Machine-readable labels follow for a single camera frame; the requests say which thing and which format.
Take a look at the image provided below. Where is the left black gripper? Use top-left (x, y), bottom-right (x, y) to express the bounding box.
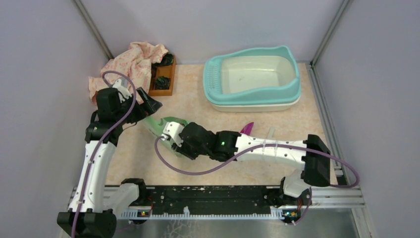
top-left (115, 86), bottom-right (162, 124)

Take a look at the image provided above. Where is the green litter bag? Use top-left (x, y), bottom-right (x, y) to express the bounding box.
top-left (141, 116), bottom-right (190, 158)

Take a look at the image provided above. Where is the purple plastic scoop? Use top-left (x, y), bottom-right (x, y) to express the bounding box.
top-left (240, 122), bottom-right (254, 135)

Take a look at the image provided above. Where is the white bag clip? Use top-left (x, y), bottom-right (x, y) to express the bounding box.
top-left (267, 127), bottom-right (275, 139)

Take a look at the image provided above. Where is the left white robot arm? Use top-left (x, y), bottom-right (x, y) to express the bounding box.
top-left (57, 87), bottom-right (162, 238)

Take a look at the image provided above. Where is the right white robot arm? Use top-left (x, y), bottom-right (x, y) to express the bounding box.
top-left (164, 122), bottom-right (330, 204)

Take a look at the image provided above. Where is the teal litter box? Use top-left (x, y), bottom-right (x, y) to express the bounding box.
top-left (203, 45), bottom-right (302, 112)

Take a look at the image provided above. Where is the dark plant near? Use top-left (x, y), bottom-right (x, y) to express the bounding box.
top-left (154, 76), bottom-right (170, 90)

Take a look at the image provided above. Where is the dark plant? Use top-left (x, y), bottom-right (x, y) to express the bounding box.
top-left (154, 76), bottom-right (170, 90)
top-left (159, 53), bottom-right (174, 66)

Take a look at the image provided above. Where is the wooden tray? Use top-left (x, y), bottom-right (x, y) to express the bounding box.
top-left (148, 53), bottom-right (176, 97)

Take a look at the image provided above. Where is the pink patterned cloth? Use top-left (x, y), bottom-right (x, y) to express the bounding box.
top-left (88, 42), bottom-right (168, 105)

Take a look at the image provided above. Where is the dark plant far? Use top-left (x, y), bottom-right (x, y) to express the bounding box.
top-left (159, 53), bottom-right (174, 66)

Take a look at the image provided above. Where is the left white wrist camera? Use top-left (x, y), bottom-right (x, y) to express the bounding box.
top-left (112, 78), bottom-right (131, 102)

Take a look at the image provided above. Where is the white slotted cable duct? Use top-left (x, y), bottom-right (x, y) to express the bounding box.
top-left (117, 208), bottom-right (285, 221)

